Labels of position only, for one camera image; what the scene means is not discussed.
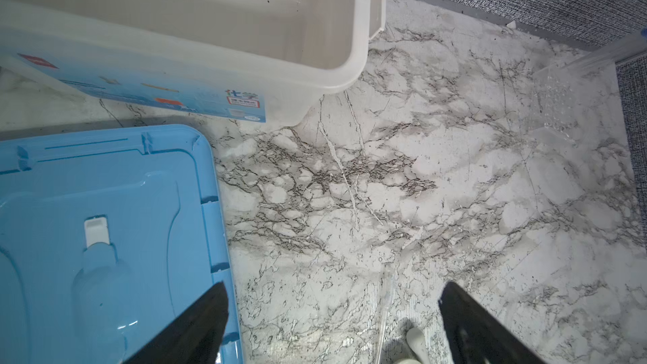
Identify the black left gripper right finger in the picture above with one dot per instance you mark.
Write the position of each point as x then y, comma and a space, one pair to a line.
474, 335

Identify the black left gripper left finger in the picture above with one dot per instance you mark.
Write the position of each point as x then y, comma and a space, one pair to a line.
193, 337

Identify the white ceramic pestle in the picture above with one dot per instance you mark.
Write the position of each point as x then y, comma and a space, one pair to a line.
417, 344

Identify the white plastic storage box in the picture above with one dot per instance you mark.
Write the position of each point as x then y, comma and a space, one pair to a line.
251, 60

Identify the clear glass stirring rod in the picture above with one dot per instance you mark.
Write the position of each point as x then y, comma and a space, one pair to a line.
384, 303

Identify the clear acrylic tube rack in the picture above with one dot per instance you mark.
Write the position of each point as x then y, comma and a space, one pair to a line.
568, 101

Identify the blue plastic box lid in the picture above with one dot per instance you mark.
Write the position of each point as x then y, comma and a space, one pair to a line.
106, 238

